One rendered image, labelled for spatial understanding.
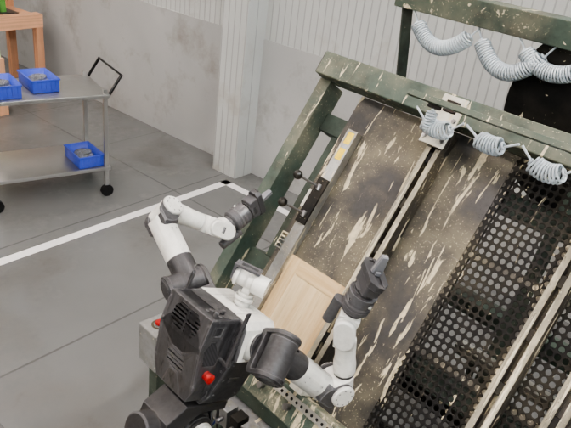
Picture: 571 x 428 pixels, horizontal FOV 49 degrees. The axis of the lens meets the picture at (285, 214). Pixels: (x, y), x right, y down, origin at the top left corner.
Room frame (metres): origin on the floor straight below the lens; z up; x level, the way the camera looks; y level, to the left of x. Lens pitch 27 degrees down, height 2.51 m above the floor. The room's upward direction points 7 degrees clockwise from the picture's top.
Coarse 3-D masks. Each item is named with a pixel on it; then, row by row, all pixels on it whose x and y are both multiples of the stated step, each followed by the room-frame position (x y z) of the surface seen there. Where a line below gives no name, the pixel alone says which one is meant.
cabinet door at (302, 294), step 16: (288, 272) 2.09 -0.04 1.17; (304, 272) 2.06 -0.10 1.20; (320, 272) 2.03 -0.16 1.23; (288, 288) 2.04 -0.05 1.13; (304, 288) 2.01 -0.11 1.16; (320, 288) 1.98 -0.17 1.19; (336, 288) 1.95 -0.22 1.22; (272, 304) 2.03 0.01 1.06; (288, 304) 2.00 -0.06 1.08; (304, 304) 1.97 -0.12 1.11; (320, 304) 1.94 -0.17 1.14; (288, 320) 1.95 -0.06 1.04; (304, 320) 1.92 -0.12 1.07; (320, 320) 1.89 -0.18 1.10; (304, 336) 1.88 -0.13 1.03; (304, 352) 1.83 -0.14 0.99
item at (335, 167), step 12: (348, 144) 2.32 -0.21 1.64; (348, 156) 2.32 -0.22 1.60; (336, 168) 2.28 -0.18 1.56; (336, 180) 2.28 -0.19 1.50; (324, 192) 2.23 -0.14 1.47; (312, 216) 2.20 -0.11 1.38; (300, 228) 2.17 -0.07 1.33; (288, 240) 2.16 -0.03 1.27; (300, 240) 2.16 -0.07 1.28; (288, 252) 2.12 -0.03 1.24; (276, 264) 2.11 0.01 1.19; (276, 276) 2.08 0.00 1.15; (264, 300) 2.04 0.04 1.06
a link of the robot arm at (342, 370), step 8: (336, 352) 1.52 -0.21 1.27; (344, 352) 1.50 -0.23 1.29; (352, 352) 1.51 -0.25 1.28; (336, 360) 1.52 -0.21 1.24; (344, 360) 1.51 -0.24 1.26; (352, 360) 1.51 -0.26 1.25; (328, 368) 1.56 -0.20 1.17; (336, 368) 1.51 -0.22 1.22; (344, 368) 1.50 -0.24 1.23; (352, 368) 1.51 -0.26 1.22; (336, 376) 1.52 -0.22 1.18; (344, 376) 1.51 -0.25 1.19; (352, 376) 1.52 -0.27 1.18; (336, 384) 1.49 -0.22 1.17; (352, 384) 1.52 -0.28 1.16
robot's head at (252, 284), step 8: (240, 272) 1.63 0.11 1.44; (248, 272) 1.64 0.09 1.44; (240, 280) 1.62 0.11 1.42; (248, 280) 1.61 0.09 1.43; (256, 280) 1.61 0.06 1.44; (264, 280) 1.61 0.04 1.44; (248, 288) 1.61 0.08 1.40; (256, 288) 1.60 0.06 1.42; (264, 288) 1.59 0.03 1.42; (240, 296) 1.60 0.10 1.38; (248, 296) 1.60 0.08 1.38
